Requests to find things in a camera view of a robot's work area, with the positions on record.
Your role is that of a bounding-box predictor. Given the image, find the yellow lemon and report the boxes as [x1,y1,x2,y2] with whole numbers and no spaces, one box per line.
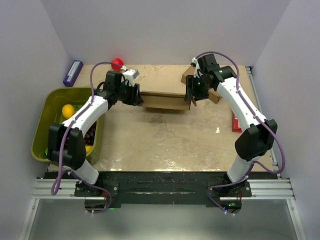
[61,104,76,119]

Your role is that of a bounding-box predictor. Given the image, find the green plastic bin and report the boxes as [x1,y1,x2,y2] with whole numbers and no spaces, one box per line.
[31,87,105,165]

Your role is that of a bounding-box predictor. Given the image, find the aluminium frame rail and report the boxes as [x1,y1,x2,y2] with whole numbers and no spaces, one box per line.
[245,66,307,240]

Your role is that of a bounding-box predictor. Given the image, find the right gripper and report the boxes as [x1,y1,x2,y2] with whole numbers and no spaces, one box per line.
[184,74,213,102]

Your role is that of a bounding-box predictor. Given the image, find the red rectangular box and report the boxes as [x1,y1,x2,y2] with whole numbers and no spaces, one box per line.
[231,112,242,133]

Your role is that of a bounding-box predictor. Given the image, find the closed brown cardboard box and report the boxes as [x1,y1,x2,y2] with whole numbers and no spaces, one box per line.
[181,65,221,104]

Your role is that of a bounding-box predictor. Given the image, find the purple rectangular box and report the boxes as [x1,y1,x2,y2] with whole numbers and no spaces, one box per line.
[63,60,84,87]

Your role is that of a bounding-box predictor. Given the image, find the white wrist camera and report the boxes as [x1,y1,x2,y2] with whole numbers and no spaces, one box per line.
[191,57,203,78]
[121,66,140,87]

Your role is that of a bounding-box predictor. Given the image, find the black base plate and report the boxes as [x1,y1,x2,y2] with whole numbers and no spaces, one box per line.
[74,171,252,209]

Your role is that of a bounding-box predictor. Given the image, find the brown cardboard box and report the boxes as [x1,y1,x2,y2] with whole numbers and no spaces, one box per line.
[140,91,197,111]
[181,65,221,104]

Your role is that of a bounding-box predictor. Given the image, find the red apple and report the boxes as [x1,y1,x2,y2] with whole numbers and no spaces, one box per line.
[111,58,124,72]

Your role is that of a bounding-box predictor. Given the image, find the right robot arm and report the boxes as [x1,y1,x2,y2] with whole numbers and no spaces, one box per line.
[185,51,278,197]

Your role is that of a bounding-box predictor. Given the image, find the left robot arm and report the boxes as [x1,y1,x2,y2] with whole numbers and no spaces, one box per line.
[47,68,143,196]

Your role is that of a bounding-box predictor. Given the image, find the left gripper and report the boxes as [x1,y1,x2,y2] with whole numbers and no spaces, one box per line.
[115,82,144,107]

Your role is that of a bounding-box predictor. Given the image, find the purple grape bunch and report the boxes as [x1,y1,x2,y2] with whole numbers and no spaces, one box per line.
[84,122,97,146]

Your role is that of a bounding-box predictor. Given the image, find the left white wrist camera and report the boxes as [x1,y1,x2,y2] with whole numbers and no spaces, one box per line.
[121,66,140,87]

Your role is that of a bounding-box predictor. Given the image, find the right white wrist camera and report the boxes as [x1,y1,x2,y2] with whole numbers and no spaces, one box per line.
[191,57,203,78]

